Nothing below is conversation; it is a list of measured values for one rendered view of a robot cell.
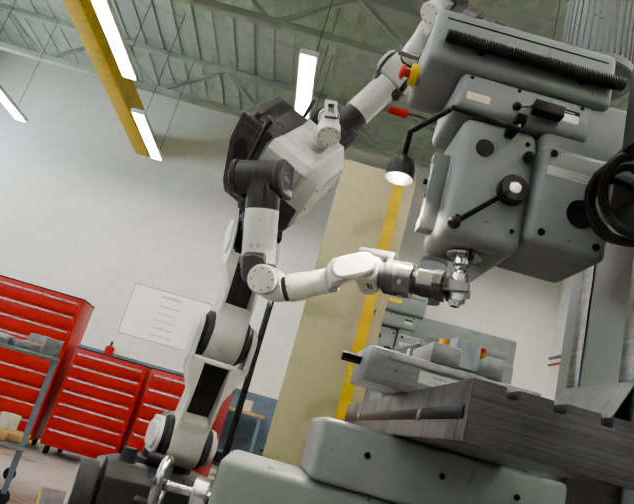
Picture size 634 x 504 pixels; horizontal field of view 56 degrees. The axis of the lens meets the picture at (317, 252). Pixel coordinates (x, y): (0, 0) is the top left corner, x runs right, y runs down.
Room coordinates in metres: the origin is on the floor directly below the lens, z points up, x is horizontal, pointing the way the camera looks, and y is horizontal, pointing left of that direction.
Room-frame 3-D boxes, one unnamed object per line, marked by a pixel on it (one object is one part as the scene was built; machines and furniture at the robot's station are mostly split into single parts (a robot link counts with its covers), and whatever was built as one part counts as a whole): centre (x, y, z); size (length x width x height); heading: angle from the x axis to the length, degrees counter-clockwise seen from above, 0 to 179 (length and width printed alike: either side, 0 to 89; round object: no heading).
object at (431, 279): (1.42, -0.26, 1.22); 0.13 x 0.12 x 0.10; 159
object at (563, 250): (1.38, -0.54, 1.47); 0.24 x 0.19 x 0.26; 0
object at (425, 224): (1.38, -0.24, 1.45); 0.04 x 0.04 x 0.21; 0
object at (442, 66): (1.38, -0.36, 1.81); 0.47 x 0.26 x 0.16; 90
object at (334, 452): (1.38, -0.35, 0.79); 0.50 x 0.35 x 0.12; 90
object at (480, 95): (1.38, -0.39, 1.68); 0.34 x 0.24 x 0.10; 90
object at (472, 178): (1.38, -0.35, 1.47); 0.21 x 0.19 x 0.32; 0
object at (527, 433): (1.38, -0.35, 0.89); 1.24 x 0.23 x 0.08; 0
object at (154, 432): (2.05, 0.26, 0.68); 0.21 x 0.20 x 0.13; 18
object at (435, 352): (1.23, -0.29, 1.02); 0.15 x 0.06 x 0.04; 2
